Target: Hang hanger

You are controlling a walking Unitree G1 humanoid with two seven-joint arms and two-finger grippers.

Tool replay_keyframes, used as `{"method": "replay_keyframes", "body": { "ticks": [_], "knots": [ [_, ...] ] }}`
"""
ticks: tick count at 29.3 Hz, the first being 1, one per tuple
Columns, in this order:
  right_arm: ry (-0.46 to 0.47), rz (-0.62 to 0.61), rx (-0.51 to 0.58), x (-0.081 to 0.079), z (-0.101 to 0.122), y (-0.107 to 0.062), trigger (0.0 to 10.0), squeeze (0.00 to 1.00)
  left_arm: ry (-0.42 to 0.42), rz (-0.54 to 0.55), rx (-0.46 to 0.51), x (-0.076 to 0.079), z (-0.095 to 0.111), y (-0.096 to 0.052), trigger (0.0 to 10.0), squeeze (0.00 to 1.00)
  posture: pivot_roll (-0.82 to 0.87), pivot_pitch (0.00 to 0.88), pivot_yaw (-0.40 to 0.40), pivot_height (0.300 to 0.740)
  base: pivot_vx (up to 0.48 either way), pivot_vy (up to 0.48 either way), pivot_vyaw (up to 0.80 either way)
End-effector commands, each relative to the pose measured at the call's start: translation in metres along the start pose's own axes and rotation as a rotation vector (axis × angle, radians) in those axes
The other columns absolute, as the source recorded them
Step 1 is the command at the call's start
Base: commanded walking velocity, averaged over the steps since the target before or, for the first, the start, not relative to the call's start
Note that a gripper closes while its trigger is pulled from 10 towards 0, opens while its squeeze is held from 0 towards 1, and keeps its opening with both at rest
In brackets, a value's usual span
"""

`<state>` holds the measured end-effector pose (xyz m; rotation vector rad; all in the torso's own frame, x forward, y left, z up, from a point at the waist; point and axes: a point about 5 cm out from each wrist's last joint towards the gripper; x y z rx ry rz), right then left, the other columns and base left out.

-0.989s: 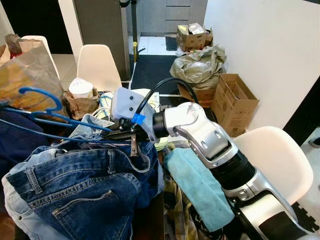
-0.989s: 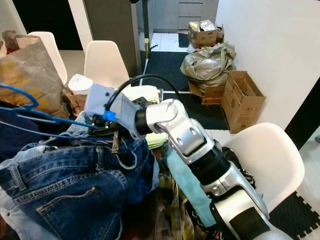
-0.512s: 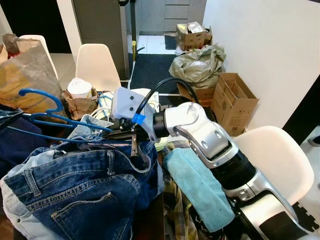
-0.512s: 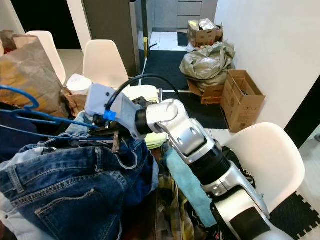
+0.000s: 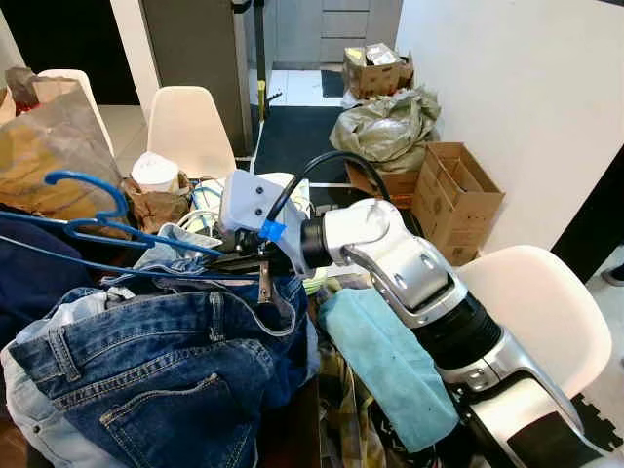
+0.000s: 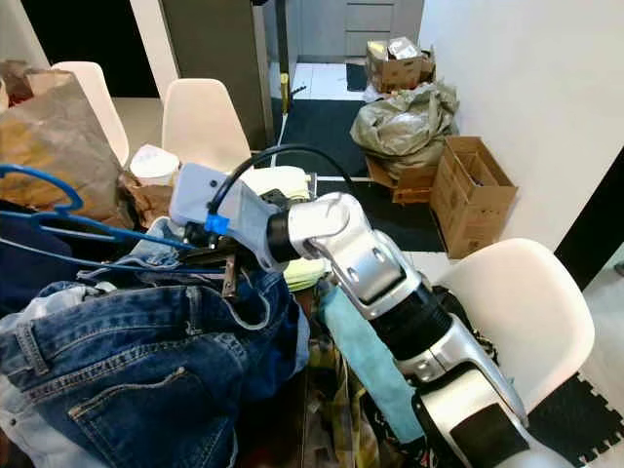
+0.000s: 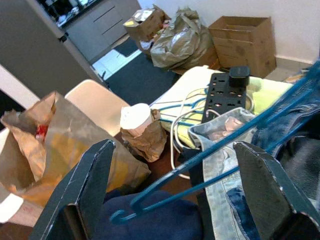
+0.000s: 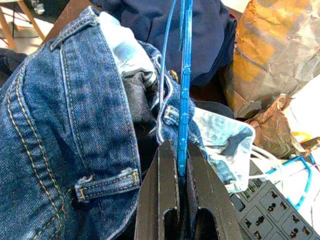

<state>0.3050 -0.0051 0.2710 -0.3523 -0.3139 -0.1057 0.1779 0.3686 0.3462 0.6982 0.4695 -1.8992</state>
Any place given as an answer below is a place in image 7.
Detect white lidded paper cup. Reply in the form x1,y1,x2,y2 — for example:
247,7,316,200
119,103,154,137

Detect black charger plug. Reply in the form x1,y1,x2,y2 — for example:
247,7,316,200
228,65,251,88

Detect pale teal towel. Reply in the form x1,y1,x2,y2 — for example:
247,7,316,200
159,76,295,151

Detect large brown paper bag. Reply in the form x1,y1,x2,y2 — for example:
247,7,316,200
0,91,152,208

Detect small brown paper bag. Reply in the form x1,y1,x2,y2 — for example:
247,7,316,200
120,108,168,163

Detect blue denim jeans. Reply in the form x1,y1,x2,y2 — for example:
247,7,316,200
188,72,320,240

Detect small dark floor mat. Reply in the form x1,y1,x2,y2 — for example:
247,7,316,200
116,37,140,57

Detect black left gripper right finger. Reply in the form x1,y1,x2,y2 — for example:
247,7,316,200
232,141,320,240

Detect navy blue garment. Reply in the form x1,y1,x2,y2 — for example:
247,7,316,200
94,189,203,240

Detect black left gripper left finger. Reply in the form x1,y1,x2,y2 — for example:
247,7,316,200
29,139,116,240

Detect large dark floor mat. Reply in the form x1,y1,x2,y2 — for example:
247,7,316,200
104,52,181,106

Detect cream folded cloth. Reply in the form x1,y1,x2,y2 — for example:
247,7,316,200
149,65,218,113

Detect plain black garment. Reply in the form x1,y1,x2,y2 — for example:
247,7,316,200
279,134,320,201

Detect black power strip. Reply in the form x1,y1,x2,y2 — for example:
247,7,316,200
201,72,248,123

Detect small cardboard box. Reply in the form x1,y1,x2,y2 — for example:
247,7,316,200
122,5,172,55

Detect large cardboard box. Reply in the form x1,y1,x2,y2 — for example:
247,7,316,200
207,16,277,79

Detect grey drawer cabinet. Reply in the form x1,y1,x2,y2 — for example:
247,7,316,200
65,0,142,62

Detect blue plastic hanger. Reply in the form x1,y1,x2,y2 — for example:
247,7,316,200
109,61,320,225

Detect teal wire hanger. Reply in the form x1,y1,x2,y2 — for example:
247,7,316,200
157,96,208,126

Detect white cable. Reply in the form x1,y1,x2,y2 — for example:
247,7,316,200
169,109,223,180

